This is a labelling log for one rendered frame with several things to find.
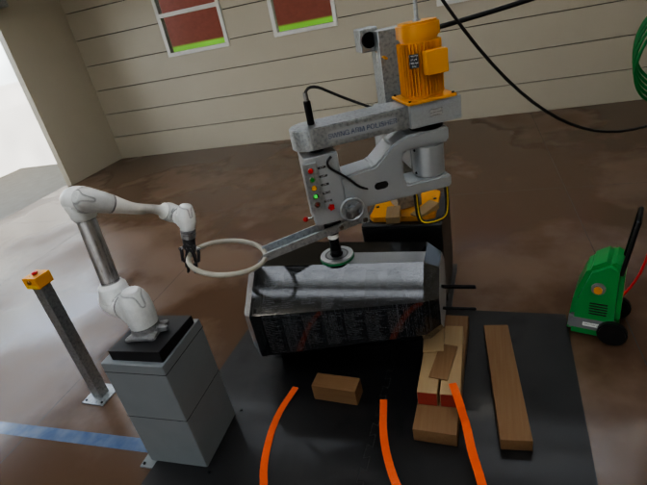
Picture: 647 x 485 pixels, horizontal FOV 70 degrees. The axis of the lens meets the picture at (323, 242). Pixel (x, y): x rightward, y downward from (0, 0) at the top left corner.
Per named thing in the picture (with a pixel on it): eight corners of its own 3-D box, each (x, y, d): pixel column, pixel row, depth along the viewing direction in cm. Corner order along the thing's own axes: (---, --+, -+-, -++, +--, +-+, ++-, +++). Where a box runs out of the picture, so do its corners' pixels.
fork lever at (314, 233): (363, 210, 297) (361, 203, 294) (372, 221, 280) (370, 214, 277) (264, 250, 295) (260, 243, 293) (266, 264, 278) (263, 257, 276)
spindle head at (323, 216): (365, 203, 297) (354, 136, 276) (375, 216, 277) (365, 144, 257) (311, 217, 294) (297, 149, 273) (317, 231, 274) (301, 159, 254)
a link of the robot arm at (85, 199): (117, 191, 232) (104, 191, 240) (81, 183, 218) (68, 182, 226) (113, 216, 232) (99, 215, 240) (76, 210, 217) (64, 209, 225)
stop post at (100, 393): (101, 383, 360) (36, 265, 310) (120, 386, 352) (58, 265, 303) (82, 403, 343) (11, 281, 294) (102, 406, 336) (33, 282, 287)
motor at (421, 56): (436, 89, 277) (430, 15, 259) (459, 95, 249) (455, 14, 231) (391, 99, 274) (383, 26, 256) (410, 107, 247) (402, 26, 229)
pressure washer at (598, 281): (630, 317, 318) (647, 201, 278) (625, 349, 294) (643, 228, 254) (572, 307, 338) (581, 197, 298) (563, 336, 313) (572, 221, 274)
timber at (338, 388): (314, 398, 303) (310, 385, 298) (321, 385, 313) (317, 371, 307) (357, 405, 291) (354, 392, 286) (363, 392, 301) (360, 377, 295)
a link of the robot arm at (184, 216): (200, 228, 276) (188, 222, 284) (198, 204, 270) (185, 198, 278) (184, 234, 269) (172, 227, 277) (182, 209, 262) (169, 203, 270)
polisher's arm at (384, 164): (439, 191, 302) (434, 116, 280) (455, 203, 282) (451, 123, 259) (331, 218, 296) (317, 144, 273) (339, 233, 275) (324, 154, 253)
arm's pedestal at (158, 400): (212, 477, 266) (165, 374, 230) (140, 467, 282) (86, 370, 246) (245, 409, 308) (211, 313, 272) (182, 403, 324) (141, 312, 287)
